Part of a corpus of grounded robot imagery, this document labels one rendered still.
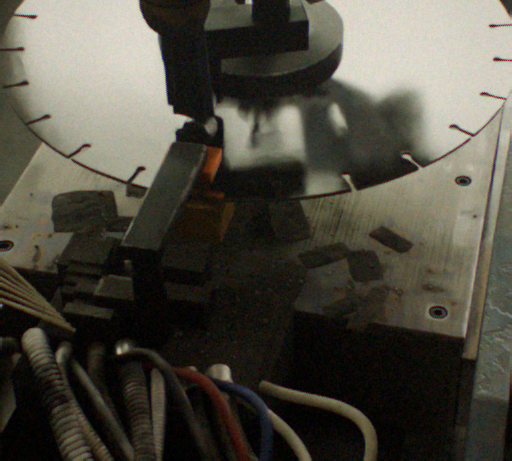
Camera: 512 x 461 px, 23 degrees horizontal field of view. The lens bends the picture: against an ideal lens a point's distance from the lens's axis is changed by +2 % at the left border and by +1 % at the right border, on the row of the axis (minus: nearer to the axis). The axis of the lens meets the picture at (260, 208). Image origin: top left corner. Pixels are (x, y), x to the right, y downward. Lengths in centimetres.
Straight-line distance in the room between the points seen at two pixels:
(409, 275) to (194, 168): 19
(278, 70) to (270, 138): 6
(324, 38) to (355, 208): 12
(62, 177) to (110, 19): 11
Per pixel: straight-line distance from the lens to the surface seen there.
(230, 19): 72
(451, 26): 84
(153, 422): 63
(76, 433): 62
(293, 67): 78
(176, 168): 66
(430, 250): 81
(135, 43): 83
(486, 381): 53
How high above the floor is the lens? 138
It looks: 39 degrees down
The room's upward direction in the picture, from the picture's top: 1 degrees counter-clockwise
